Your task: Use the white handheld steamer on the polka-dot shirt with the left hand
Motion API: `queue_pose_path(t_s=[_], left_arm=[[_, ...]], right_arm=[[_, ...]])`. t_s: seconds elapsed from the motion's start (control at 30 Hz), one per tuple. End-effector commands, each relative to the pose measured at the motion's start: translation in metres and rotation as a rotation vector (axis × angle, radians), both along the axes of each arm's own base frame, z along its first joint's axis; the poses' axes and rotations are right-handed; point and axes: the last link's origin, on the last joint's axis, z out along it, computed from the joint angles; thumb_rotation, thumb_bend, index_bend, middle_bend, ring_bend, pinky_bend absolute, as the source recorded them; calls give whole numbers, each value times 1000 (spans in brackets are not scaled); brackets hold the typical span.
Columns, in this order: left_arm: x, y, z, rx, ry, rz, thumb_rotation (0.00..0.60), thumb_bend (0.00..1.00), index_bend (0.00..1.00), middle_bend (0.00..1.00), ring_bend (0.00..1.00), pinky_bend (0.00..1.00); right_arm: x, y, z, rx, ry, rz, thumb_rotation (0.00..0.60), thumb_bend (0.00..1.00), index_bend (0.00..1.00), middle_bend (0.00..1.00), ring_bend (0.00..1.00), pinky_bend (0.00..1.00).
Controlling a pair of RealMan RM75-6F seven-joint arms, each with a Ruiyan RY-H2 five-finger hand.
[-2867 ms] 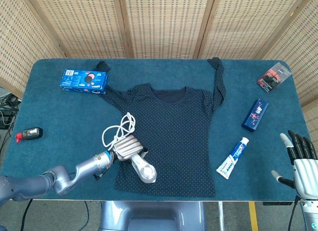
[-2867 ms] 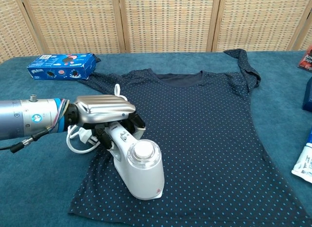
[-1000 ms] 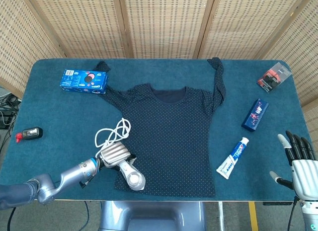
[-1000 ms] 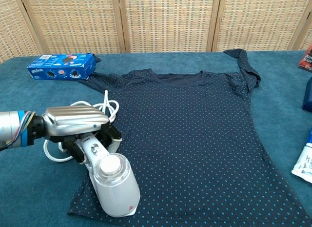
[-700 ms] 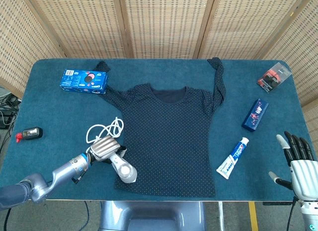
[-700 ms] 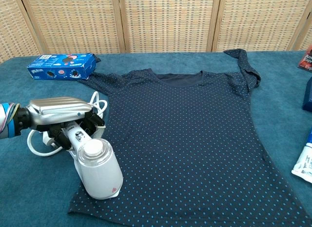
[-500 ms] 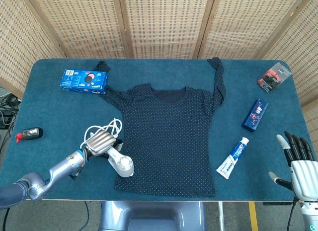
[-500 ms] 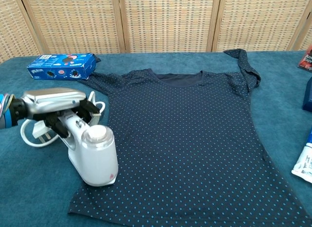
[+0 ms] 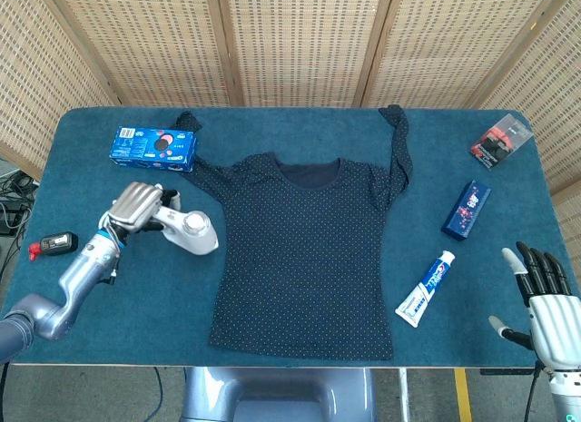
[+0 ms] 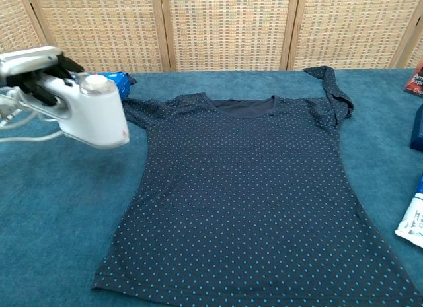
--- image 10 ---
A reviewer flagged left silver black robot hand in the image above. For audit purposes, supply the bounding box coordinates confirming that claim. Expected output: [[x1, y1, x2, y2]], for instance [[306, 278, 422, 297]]
[[0, 46, 85, 106]]

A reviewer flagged white power plug with cable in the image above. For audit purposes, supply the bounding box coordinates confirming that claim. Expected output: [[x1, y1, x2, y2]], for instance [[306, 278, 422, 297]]
[[0, 87, 63, 145]]

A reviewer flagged white handheld garment steamer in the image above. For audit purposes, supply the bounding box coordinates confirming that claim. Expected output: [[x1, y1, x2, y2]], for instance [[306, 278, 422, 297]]
[[29, 72, 130, 150]]

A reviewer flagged navy polka dot shirt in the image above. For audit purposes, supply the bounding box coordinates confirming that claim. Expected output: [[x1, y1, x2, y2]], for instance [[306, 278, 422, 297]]
[[92, 65, 423, 307]]

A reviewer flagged blue Oreo cookie box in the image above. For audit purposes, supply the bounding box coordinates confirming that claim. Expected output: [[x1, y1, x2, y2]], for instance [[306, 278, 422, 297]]
[[104, 71, 137, 100]]

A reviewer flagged blue carpet table cover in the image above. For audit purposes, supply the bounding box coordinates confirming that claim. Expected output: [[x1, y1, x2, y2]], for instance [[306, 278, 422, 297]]
[[0, 67, 423, 307]]

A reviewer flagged woven wooden folding screen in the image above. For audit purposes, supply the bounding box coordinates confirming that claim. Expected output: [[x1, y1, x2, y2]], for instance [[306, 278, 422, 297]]
[[0, 0, 423, 86]]

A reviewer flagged red black boxed package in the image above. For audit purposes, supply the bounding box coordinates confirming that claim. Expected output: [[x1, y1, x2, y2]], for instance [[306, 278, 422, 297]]
[[403, 61, 423, 98]]

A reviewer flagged dark blue toothpaste carton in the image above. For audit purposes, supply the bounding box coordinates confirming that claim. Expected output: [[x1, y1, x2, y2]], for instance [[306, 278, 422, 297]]
[[409, 104, 423, 151]]

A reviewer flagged white blue toothpaste tube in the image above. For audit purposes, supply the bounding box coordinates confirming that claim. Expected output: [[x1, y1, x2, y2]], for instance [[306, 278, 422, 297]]
[[395, 174, 423, 248]]

